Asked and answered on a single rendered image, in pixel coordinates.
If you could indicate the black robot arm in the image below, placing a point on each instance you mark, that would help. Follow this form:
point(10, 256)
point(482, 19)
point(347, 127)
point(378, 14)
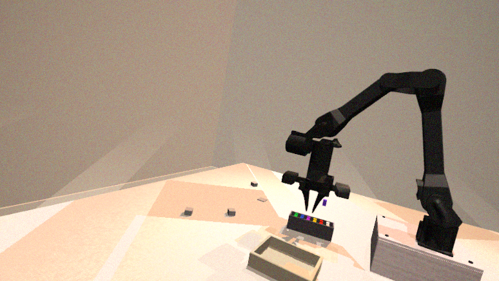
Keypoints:
point(438, 231)

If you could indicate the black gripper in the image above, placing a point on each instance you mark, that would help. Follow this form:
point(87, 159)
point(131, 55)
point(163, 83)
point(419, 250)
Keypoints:
point(341, 190)

